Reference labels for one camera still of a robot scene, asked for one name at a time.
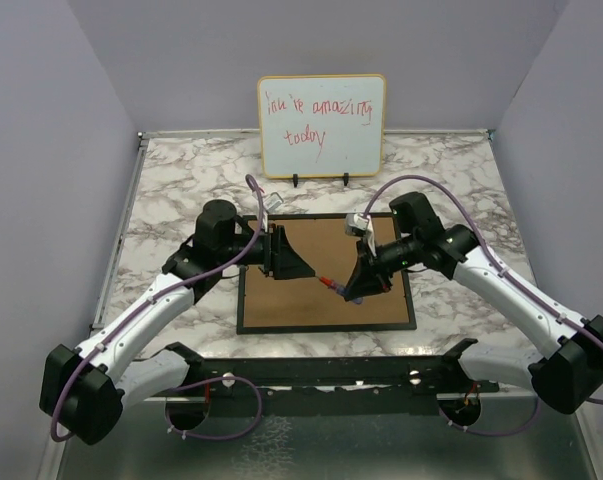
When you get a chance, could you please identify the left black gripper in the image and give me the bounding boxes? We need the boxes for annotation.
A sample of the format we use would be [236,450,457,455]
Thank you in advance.
[218,222,316,279]

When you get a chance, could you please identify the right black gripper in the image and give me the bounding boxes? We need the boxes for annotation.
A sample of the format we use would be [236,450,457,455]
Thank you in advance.
[344,233,421,297]

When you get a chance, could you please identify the black picture frame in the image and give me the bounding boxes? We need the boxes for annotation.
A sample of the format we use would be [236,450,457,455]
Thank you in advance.
[236,213,417,335]

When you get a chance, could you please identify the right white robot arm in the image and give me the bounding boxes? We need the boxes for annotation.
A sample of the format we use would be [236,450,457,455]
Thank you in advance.
[344,192,603,414]

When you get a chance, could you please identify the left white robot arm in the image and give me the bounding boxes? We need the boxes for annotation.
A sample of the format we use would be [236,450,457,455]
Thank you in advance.
[39,199,315,445]

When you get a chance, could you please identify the black whiteboard stand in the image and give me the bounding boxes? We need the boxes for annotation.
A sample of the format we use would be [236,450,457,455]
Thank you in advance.
[291,172,351,188]

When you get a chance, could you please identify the yellow-framed whiteboard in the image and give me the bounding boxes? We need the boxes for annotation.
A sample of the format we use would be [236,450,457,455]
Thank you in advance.
[257,74,387,179]

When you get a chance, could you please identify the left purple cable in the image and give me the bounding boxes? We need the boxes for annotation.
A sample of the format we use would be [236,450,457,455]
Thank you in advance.
[50,174,265,443]

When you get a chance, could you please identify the purple cable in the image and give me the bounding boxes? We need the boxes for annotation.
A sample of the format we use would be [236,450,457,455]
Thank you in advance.
[50,174,265,443]
[363,174,603,436]

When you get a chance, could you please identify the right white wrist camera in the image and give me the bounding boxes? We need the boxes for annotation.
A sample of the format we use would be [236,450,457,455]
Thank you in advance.
[345,213,376,255]

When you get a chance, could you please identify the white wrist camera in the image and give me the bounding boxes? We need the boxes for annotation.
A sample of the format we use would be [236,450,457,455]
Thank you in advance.
[345,213,376,255]
[263,192,284,213]

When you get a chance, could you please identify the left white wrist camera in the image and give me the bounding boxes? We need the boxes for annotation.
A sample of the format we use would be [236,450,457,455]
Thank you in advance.
[263,192,284,213]

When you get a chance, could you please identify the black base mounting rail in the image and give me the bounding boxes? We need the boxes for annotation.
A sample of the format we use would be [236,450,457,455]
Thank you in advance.
[183,354,498,417]

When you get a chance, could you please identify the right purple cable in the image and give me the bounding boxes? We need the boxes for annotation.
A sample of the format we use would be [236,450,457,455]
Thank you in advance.
[363,174,603,436]

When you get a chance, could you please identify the aluminium table edge rail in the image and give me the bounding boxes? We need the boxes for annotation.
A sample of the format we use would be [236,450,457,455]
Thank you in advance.
[74,132,149,355]

